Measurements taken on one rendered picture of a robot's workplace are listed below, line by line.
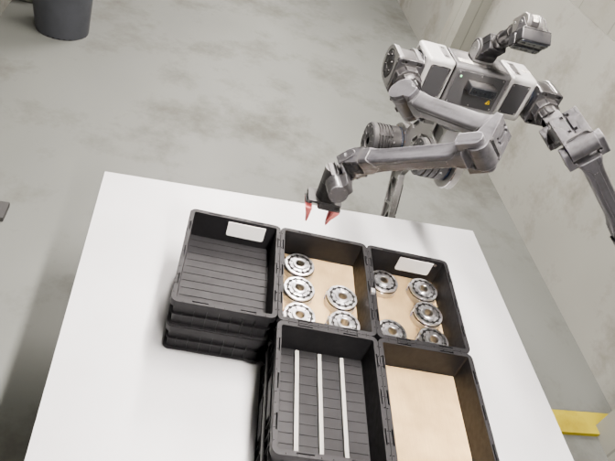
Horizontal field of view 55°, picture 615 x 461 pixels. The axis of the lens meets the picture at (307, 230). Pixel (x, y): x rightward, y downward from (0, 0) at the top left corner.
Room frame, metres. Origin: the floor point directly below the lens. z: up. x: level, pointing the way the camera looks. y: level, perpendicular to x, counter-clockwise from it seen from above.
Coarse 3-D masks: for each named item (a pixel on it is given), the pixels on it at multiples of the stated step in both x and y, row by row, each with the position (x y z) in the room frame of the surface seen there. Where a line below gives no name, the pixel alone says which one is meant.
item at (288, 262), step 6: (288, 258) 1.44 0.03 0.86; (294, 258) 1.45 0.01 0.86; (306, 258) 1.47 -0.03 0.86; (288, 264) 1.41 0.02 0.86; (312, 264) 1.45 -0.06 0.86; (288, 270) 1.39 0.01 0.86; (294, 270) 1.39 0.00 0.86; (300, 270) 1.40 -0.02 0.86; (306, 270) 1.41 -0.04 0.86; (312, 270) 1.42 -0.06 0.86
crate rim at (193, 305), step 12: (192, 216) 1.39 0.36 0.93; (216, 216) 1.43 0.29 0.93; (228, 216) 1.45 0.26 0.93; (276, 228) 1.48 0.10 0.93; (276, 240) 1.42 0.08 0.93; (276, 252) 1.37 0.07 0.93; (180, 264) 1.17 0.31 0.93; (276, 264) 1.33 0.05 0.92; (180, 276) 1.13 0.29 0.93; (276, 276) 1.27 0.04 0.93; (276, 288) 1.22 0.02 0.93; (180, 300) 1.05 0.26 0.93; (192, 300) 1.06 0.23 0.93; (276, 300) 1.17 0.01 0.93; (216, 312) 1.07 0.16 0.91; (228, 312) 1.08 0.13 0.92; (240, 312) 1.08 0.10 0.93; (252, 312) 1.10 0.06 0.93; (276, 312) 1.13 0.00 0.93
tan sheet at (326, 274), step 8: (320, 264) 1.50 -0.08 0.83; (328, 264) 1.51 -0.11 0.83; (336, 264) 1.53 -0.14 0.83; (320, 272) 1.46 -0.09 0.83; (328, 272) 1.48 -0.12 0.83; (336, 272) 1.49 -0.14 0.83; (344, 272) 1.51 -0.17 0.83; (352, 272) 1.52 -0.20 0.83; (312, 280) 1.41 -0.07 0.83; (320, 280) 1.43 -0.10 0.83; (328, 280) 1.44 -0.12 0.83; (336, 280) 1.45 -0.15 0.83; (344, 280) 1.47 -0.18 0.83; (352, 280) 1.48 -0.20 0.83; (320, 288) 1.39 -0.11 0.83; (328, 288) 1.40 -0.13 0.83; (352, 288) 1.44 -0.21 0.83; (320, 296) 1.35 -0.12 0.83; (288, 304) 1.27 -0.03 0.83; (312, 304) 1.31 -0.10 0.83; (320, 304) 1.32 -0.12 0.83; (320, 312) 1.29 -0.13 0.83; (328, 312) 1.30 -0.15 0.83; (352, 312) 1.34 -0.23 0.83; (320, 320) 1.25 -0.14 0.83
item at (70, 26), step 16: (32, 0) 3.75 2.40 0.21; (48, 0) 3.68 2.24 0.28; (64, 0) 3.72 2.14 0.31; (80, 0) 3.79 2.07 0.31; (48, 16) 3.69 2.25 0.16; (64, 16) 3.73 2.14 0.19; (80, 16) 3.81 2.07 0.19; (48, 32) 3.70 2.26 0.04; (64, 32) 3.73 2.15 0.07; (80, 32) 3.82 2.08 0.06
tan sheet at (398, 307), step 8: (400, 280) 1.57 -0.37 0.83; (408, 280) 1.58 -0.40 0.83; (400, 288) 1.53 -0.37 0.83; (392, 296) 1.47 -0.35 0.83; (400, 296) 1.49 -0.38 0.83; (384, 304) 1.43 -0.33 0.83; (392, 304) 1.44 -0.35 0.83; (400, 304) 1.45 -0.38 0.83; (408, 304) 1.47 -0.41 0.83; (432, 304) 1.51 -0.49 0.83; (384, 312) 1.39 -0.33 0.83; (392, 312) 1.40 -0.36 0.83; (400, 312) 1.42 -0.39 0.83; (408, 312) 1.43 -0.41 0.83; (400, 320) 1.38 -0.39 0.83; (408, 320) 1.39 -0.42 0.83; (408, 328) 1.36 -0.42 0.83; (416, 328) 1.37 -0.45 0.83; (440, 328) 1.41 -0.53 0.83; (408, 336) 1.33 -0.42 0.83
